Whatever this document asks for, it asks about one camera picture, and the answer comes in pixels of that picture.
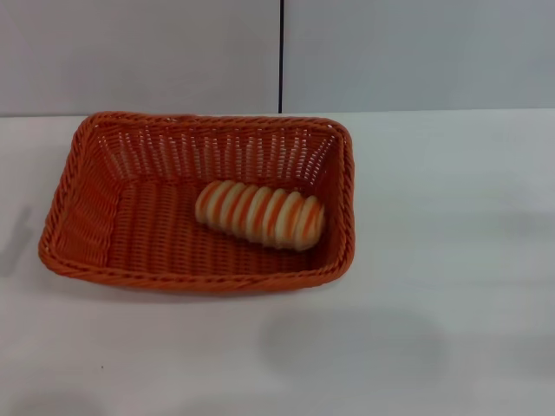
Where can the orange striped bread roll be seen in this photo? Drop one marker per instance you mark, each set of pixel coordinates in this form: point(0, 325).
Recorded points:
point(260, 214)

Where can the orange woven plastic basket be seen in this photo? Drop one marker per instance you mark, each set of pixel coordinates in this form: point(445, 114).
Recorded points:
point(152, 234)

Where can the black vertical wall seam strip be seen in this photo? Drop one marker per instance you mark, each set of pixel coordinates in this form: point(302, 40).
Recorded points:
point(281, 56)

